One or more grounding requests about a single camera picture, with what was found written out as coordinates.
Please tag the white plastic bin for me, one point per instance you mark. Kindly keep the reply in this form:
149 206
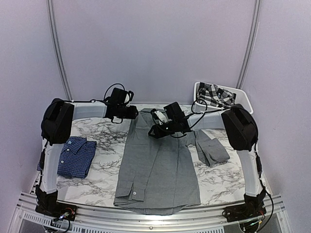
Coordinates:
241 98

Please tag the grey long sleeve shirt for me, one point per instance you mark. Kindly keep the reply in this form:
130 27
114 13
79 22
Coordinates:
157 176

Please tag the right aluminium wall post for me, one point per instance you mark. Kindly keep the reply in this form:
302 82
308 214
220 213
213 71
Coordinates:
250 43

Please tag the black white plaid shirt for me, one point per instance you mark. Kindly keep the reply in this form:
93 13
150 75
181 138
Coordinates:
213 95

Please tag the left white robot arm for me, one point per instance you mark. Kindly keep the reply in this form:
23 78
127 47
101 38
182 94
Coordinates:
56 128

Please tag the left aluminium wall post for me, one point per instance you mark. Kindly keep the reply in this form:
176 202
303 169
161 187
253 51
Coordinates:
57 49

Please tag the aluminium wall post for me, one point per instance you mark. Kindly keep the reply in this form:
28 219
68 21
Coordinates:
250 43
57 49

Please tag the folded blue checkered shirt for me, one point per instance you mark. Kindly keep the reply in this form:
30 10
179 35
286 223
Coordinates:
76 157

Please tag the aluminium front frame rail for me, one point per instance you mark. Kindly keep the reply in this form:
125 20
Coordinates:
96 219

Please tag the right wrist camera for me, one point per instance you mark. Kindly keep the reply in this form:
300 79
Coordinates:
158 117

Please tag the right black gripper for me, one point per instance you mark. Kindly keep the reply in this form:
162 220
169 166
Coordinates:
158 133

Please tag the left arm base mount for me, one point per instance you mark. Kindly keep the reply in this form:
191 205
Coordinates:
48 205

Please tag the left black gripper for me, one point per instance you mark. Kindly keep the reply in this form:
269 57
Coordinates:
131 115

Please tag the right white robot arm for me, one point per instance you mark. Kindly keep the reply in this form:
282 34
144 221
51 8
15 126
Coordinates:
241 130

